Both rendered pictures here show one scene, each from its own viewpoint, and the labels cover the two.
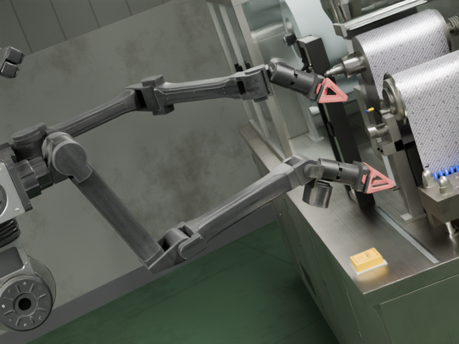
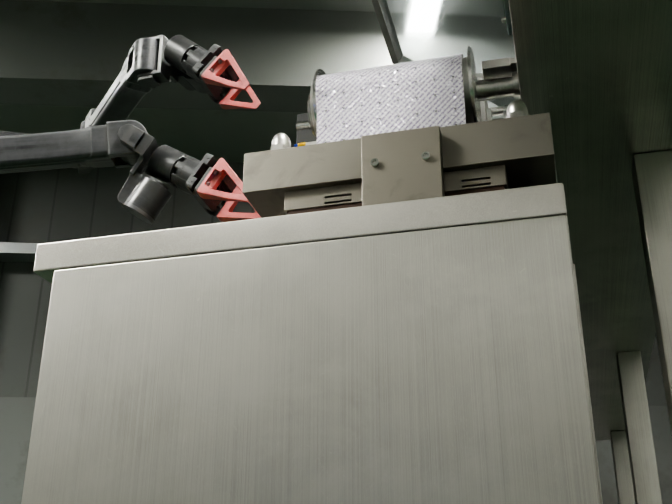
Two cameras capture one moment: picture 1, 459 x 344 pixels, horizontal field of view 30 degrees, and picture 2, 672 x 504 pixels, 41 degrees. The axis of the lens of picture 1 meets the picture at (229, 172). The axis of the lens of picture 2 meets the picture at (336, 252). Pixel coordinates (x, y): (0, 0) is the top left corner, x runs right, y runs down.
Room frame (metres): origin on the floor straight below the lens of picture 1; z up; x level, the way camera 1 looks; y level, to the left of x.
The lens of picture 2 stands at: (1.02, -0.87, 0.42)
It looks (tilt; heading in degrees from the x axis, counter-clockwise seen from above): 24 degrees up; 16
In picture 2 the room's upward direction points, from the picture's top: straight up
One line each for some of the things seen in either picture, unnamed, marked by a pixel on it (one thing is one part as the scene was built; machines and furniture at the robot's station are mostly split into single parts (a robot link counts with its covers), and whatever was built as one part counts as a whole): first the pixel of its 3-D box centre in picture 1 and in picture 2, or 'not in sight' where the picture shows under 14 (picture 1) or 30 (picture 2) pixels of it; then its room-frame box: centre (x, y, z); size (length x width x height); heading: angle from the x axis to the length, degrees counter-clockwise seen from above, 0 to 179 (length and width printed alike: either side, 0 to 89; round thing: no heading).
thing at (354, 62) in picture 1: (352, 64); not in sight; (2.49, -0.45, 1.33); 0.06 x 0.06 x 0.06; 2
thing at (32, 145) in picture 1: (27, 151); not in sight; (2.36, 0.50, 1.44); 0.10 x 0.09 x 0.05; 109
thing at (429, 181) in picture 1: (427, 177); not in sight; (2.11, -0.48, 1.05); 0.04 x 0.04 x 0.04
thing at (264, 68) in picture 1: (268, 76); (178, 70); (2.27, -0.19, 1.42); 0.12 x 0.12 x 0.09; 88
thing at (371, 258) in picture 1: (366, 260); not in sight; (2.08, -0.25, 0.91); 0.07 x 0.07 x 0.02; 2
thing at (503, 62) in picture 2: not in sight; (501, 70); (2.25, -0.78, 1.28); 0.06 x 0.05 x 0.02; 92
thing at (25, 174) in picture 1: (30, 177); not in sight; (1.88, 0.42, 1.45); 0.09 x 0.08 x 0.12; 19
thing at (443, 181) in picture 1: (444, 184); (281, 147); (2.02, -0.49, 1.05); 0.04 x 0.04 x 0.04
